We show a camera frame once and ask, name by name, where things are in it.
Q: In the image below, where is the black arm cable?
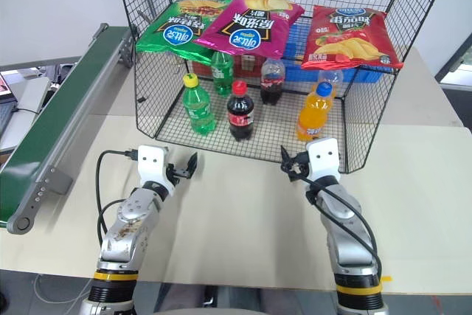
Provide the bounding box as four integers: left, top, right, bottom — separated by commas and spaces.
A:
95, 148, 139, 252
294, 173, 383, 288

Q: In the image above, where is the black wire mesh rack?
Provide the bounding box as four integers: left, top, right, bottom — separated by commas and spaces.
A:
113, 0, 455, 176

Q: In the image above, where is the green soda bottle yellow cap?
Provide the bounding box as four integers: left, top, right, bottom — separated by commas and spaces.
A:
181, 73, 218, 136

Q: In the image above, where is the cola bottle without visible cap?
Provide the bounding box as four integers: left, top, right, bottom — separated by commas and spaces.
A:
259, 57, 288, 106

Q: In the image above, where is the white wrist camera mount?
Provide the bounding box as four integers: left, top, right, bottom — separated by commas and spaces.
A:
306, 137, 342, 183
136, 145, 175, 187

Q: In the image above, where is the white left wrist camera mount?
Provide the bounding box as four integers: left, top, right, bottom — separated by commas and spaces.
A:
136, 145, 175, 187

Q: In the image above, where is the green potato chips bag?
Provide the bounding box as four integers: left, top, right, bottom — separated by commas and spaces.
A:
135, 0, 234, 67

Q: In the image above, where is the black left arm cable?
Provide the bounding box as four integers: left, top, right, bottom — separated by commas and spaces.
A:
95, 148, 139, 252

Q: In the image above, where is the blue plastic crate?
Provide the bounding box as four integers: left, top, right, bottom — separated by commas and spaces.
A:
282, 15, 385, 84

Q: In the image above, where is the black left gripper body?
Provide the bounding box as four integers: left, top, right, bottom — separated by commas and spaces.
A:
164, 162, 188, 185

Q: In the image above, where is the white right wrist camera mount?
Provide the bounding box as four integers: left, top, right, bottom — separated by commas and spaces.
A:
306, 137, 342, 183

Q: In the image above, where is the grey laptop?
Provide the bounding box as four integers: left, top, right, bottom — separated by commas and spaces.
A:
0, 73, 51, 153

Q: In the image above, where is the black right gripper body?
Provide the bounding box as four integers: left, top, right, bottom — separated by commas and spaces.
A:
288, 151, 311, 181

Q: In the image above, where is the magenta potato chips bag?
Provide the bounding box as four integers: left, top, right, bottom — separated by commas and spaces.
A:
192, 0, 307, 60

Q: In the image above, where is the green conveyor belt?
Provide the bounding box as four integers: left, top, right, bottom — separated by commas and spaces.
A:
0, 23, 136, 235

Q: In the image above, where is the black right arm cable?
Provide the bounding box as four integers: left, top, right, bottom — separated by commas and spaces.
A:
294, 173, 383, 288

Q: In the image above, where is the thin white cable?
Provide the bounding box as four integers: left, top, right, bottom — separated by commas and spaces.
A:
32, 273, 91, 313

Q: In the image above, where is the orange soda bottle blue cap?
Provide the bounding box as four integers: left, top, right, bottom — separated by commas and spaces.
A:
296, 82, 338, 143

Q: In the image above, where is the cola bottle red cap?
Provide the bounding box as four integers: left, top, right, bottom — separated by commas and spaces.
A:
225, 80, 257, 142

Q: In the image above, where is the translucent soda bottle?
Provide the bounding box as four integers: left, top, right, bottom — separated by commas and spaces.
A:
316, 69, 345, 91

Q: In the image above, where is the red potato chips bag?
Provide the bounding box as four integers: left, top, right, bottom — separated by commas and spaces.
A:
299, 4, 405, 71

